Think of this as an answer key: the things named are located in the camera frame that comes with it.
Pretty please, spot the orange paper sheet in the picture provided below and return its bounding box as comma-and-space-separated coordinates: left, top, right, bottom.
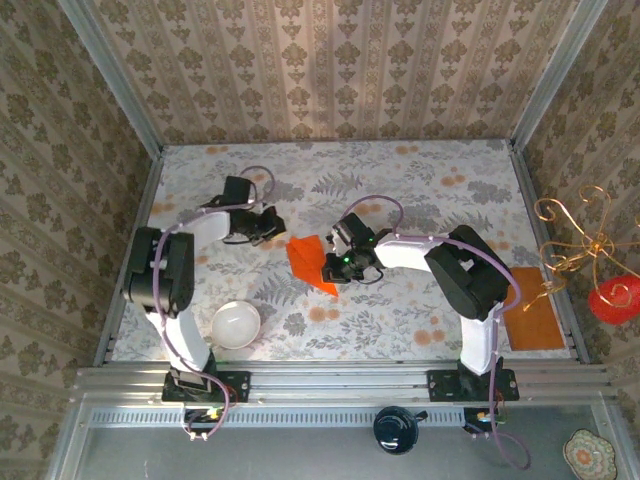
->
285, 233, 341, 300

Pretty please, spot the white bowl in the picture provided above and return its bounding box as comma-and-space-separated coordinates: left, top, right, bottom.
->
209, 299, 262, 350

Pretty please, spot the dark blue ceramic mug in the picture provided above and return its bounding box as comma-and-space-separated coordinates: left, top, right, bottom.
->
372, 404, 429, 456

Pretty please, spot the orange paper stack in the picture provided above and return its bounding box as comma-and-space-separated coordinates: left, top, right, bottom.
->
501, 266, 567, 352

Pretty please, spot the small black controller board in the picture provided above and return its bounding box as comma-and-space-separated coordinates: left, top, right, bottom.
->
182, 405, 224, 437
462, 407, 507, 436

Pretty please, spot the red ball ornament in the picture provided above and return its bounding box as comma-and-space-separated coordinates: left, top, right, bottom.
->
587, 273, 640, 326

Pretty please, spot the patterned decorative plate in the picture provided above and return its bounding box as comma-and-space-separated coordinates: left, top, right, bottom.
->
562, 428, 618, 477

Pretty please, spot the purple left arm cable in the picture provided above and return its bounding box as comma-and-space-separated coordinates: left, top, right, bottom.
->
152, 164, 277, 444

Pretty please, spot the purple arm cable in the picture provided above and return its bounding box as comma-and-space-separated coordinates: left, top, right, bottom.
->
152, 164, 277, 444
346, 194, 532, 471

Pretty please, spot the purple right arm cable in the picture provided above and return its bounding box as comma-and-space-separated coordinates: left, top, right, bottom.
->
346, 194, 532, 471

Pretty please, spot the aluminium mounting rail beam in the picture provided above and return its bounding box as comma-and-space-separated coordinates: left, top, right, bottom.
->
72, 360, 619, 405

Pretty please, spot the aluminium side rail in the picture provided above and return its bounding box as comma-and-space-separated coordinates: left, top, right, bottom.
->
92, 149, 165, 366
507, 142, 592, 365

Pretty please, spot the grey slotted cable duct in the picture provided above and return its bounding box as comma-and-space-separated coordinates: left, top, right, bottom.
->
87, 407, 501, 430

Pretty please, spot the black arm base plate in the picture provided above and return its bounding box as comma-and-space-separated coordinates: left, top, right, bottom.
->
161, 370, 252, 404
426, 368, 520, 403

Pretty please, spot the aluminium frame post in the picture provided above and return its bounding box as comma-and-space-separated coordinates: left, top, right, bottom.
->
55, 0, 165, 157
508, 0, 599, 151

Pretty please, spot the gold wire ornament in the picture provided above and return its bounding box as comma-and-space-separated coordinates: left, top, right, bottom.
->
522, 184, 640, 314

